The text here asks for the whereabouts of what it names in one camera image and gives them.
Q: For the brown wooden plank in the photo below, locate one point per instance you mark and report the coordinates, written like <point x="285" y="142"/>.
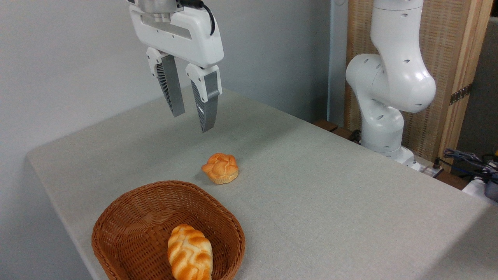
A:
<point x="334" y="130"/>

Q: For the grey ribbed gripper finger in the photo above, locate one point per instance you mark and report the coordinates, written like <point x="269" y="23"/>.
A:
<point x="208" y="105"/>
<point x="171" y="83"/>

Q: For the dark grey partition panel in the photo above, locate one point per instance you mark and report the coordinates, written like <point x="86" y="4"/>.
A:
<point x="480" y="89"/>

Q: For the round knotted bread roll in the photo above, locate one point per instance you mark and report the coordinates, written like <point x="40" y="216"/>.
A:
<point x="220" y="168"/>

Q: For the brown woven wicker basket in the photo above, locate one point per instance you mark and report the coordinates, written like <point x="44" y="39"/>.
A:
<point x="136" y="229"/>

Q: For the long braided bread loaf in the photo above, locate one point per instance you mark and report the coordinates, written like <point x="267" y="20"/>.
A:
<point x="190" y="252"/>

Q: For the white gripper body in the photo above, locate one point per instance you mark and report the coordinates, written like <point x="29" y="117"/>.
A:
<point x="175" y="33"/>

